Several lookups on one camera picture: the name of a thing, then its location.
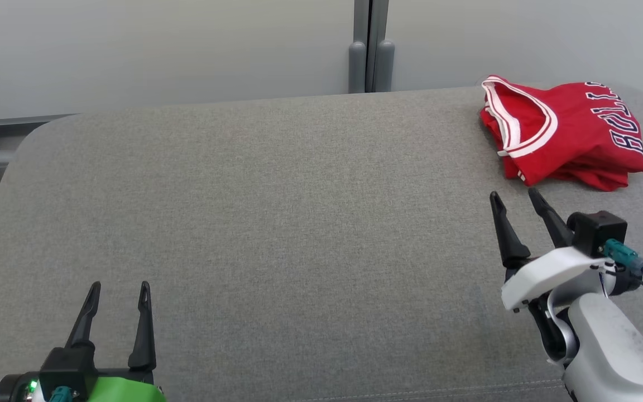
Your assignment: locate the red white basketball jersey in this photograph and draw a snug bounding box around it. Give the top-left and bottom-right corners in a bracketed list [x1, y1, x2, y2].
[478, 74, 643, 190]

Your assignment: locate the grey partition post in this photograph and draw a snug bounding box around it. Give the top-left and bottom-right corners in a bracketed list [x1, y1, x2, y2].
[367, 0, 396, 93]
[348, 0, 368, 94]

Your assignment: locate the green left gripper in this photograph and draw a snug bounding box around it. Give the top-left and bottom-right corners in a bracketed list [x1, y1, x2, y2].
[64, 280, 167, 402]

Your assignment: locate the black cable teal plug right arm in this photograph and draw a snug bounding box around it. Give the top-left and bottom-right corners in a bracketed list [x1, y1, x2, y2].
[602, 238, 643, 305]

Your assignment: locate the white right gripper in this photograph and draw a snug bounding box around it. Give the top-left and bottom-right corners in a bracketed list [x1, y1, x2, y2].
[489, 187, 613, 313]

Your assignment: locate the grey partition base rail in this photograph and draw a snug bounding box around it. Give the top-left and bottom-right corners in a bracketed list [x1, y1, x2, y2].
[0, 114, 78, 127]

